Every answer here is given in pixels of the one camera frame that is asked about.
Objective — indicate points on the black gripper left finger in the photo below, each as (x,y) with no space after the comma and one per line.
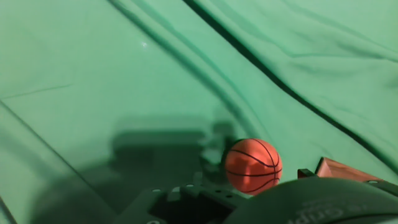
(174,205)

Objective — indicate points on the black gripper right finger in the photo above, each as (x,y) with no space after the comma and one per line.
(306,173)

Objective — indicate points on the wooden framed basketball backboard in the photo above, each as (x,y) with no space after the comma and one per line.
(339,170)

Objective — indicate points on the green cloth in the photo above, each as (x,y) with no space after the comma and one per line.
(124,77)

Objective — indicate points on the small orange toy basketball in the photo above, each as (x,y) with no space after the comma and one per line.
(253,166)

